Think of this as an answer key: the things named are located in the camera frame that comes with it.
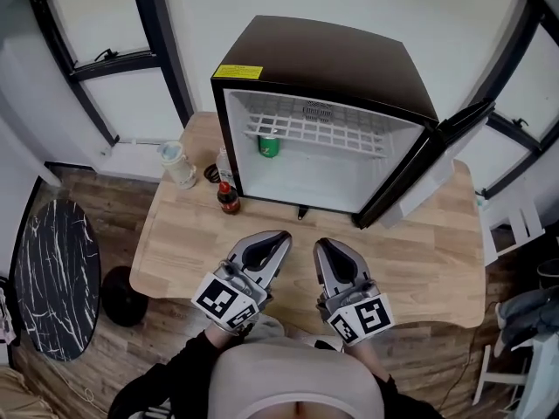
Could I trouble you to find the person's grey trousers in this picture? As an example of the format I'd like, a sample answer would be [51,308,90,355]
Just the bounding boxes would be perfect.
[251,314,342,351]

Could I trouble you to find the person's black jacket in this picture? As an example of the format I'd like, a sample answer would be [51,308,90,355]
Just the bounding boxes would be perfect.
[107,329,442,419]

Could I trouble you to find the black round stool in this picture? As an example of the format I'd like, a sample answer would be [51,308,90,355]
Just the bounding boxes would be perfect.
[536,258,559,292]

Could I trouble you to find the green soda can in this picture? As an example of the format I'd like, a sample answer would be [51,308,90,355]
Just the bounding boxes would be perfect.
[257,134,281,159]

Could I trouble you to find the person's left forearm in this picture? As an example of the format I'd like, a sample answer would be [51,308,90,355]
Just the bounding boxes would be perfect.
[204,323,245,348]

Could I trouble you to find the beige tumbler cup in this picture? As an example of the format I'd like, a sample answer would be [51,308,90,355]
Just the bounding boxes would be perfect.
[157,141,198,190]

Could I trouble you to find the white wooden rack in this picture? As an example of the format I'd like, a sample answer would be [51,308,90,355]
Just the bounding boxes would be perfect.
[478,185,547,265]

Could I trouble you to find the white floor cable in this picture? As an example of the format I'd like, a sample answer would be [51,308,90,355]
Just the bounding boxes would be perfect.
[52,364,110,414]

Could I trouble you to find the clear plastic bottle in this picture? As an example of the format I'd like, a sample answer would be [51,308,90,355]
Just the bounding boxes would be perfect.
[216,146,238,187]

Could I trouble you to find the black metal stand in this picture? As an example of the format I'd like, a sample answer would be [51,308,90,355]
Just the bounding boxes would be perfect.
[0,275,22,347]

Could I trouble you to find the black mini fridge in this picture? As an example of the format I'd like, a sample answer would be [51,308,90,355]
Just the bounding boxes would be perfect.
[210,14,440,229]

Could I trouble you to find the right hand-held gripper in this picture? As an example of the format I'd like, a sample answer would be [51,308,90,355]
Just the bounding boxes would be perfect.
[313,237,396,347]

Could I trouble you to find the white wire fridge shelf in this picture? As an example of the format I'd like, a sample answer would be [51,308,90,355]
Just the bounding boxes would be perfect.
[242,113,390,160]

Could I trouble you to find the beige cloth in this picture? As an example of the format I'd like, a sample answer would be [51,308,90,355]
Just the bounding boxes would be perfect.
[0,364,58,419]

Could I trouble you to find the person's right forearm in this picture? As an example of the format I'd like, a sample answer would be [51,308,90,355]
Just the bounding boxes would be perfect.
[344,342,388,383]

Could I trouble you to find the person's torso in beige top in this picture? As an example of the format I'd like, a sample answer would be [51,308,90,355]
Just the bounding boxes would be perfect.
[207,337,385,419]

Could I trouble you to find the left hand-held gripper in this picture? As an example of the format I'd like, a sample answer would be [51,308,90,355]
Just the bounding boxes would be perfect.
[190,230,293,336]

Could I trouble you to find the cola bottle with red cap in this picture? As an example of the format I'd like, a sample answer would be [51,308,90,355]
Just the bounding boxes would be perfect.
[217,181,242,216]

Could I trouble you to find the black framed window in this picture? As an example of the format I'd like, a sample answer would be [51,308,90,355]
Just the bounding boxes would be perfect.
[469,0,559,200]
[28,0,196,148]

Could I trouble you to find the white chair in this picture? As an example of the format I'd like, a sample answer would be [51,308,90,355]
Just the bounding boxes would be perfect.
[473,333,559,419]

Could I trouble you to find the black marble round table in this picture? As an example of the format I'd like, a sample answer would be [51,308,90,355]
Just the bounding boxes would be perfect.
[15,198,149,362]

